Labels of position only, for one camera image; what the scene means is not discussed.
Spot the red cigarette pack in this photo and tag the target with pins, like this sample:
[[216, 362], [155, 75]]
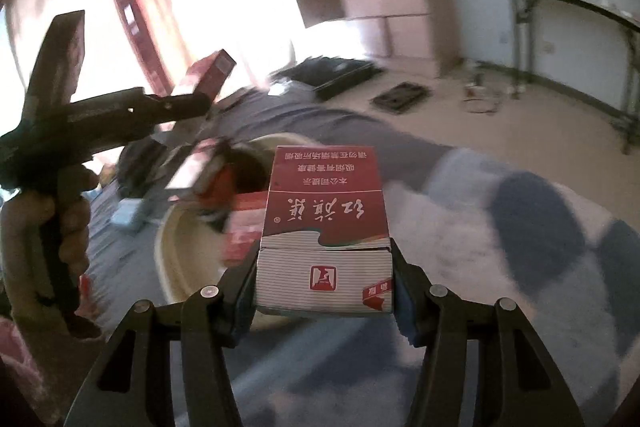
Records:
[[243, 226]]

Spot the person's left hand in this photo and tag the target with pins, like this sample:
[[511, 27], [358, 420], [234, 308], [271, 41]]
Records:
[[44, 243]]

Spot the blue white checkered blanket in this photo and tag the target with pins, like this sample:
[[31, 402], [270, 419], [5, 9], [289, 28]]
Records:
[[485, 231]]

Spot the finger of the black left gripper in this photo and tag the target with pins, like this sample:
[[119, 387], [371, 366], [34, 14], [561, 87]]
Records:
[[150, 110]]

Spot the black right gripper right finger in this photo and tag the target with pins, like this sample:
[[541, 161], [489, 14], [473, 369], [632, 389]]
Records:
[[517, 383]]

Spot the red white cigarette box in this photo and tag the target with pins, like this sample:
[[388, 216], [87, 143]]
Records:
[[325, 245]]

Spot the grey bed sheet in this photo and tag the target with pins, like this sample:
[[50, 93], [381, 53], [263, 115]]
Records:
[[121, 267]]

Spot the black case on floor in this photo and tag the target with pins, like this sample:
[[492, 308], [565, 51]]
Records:
[[328, 77]]

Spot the black foam tray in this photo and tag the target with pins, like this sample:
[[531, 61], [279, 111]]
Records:
[[401, 98]]

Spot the cream plastic basin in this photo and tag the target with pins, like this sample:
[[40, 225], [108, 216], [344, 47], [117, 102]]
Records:
[[189, 246]]

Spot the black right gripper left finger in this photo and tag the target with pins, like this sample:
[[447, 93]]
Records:
[[131, 382]]

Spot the red white double-happiness box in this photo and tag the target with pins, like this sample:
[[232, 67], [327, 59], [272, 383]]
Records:
[[205, 179]]

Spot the dark red cigarette box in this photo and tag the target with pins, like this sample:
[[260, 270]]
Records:
[[207, 75]]

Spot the black folding table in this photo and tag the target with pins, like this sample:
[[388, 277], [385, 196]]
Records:
[[586, 49]]

